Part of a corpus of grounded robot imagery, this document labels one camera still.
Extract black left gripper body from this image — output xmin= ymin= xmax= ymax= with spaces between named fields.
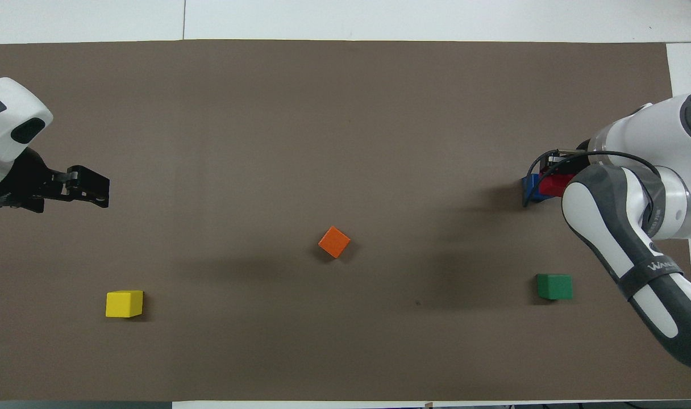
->
xmin=0 ymin=147 xmax=69 ymax=214

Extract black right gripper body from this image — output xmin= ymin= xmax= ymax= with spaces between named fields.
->
xmin=557 ymin=149 xmax=595 ymax=173

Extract red cube block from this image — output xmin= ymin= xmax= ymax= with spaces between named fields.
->
xmin=538 ymin=169 xmax=577 ymax=198

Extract blue cube block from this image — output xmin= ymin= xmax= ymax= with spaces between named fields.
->
xmin=521 ymin=173 xmax=557 ymax=204

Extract yellow cube block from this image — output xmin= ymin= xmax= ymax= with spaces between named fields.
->
xmin=105 ymin=290 xmax=144 ymax=319

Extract green cube block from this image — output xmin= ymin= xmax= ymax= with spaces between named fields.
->
xmin=536 ymin=273 xmax=573 ymax=301

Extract orange cube block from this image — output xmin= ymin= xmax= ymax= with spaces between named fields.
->
xmin=318 ymin=226 xmax=351 ymax=260

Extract brown table mat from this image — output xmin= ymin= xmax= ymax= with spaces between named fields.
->
xmin=0 ymin=39 xmax=691 ymax=402

